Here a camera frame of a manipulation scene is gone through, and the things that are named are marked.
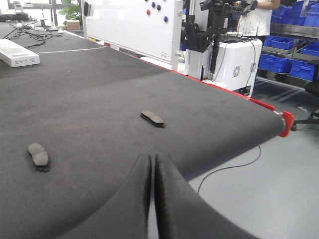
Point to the white magnetic whiteboard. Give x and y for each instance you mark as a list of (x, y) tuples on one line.
[(148, 27)]

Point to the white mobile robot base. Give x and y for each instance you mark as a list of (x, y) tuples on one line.
[(214, 53)]

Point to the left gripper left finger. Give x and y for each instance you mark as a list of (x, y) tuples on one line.
[(125, 214)]

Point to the grey brake pad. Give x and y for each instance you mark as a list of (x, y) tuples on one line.
[(39, 157), (153, 118)]

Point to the blue bin storage shelf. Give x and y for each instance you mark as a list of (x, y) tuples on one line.
[(295, 36)]

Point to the person in white shirt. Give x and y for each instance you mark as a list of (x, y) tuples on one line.
[(257, 23)]

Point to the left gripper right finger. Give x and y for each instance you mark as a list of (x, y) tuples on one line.
[(182, 214)]

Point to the dark grey conveyor belt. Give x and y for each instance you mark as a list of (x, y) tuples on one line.
[(83, 104)]

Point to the long white box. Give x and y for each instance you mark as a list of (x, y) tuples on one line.
[(15, 55)]

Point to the red metal conveyor frame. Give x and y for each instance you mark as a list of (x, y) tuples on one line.
[(286, 116)]

